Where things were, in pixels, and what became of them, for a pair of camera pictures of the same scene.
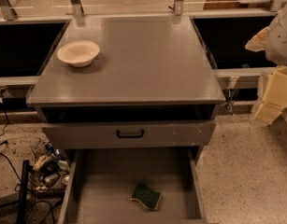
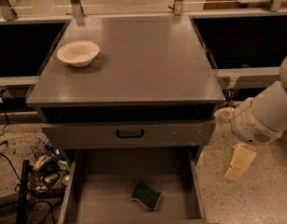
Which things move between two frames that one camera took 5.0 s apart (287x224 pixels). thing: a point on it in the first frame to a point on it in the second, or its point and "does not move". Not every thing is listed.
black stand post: [22, 208] does not move
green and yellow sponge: [147, 197] does not move
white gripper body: [280, 39] to [249, 121]
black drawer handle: [130, 135] does not move
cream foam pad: [257, 43] to [223, 114]
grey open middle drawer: [133, 186] does not move
